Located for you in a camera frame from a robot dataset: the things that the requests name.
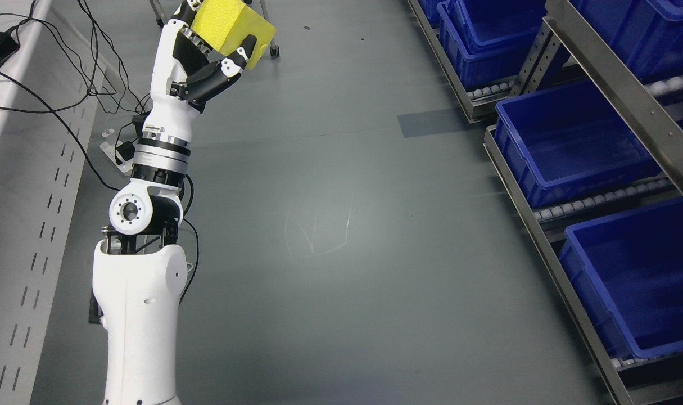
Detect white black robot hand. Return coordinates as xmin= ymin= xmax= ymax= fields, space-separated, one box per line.
xmin=138 ymin=1 xmax=259 ymax=155

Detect yellow foam block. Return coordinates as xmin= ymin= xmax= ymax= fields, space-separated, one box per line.
xmin=191 ymin=1 xmax=277 ymax=69

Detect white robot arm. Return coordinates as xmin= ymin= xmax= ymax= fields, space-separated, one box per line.
xmin=92 ymin=125 xmax=191 ymax=404

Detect white perforated cabinet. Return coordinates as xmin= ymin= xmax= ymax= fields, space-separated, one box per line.
xmin=0 ymin=1 xmax=105 ymax=404

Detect blue bin far right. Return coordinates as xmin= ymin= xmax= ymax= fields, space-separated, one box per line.
xmin=437 ymin=1 xmax=546 ymax=90

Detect blue bin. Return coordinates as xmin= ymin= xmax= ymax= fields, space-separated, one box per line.
xmin=437 ymin=1 xmax=546 ymax=90
xmin=494 ymin=80 xmax=662 ymax=209
xmin=559 ymin=197 xmax=683 ymax=361
xmin=571 ymin=1 xmax=683 ymax=82

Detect blue bin middle right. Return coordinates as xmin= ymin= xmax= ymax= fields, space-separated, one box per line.
xmin=494 ymin=80 xmax=662 ymax=209

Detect blue bin top right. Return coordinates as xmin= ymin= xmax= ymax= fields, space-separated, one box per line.
xmin=571 ymin=1 xmax=683 ymax=82

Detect blue bin near right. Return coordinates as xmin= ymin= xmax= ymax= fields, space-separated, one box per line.
xmin=559 ymin=197 xmax=683 ymax=361

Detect black cables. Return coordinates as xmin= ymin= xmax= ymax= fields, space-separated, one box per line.
xmin=0 ymin=0 xmax=201 ymax=304

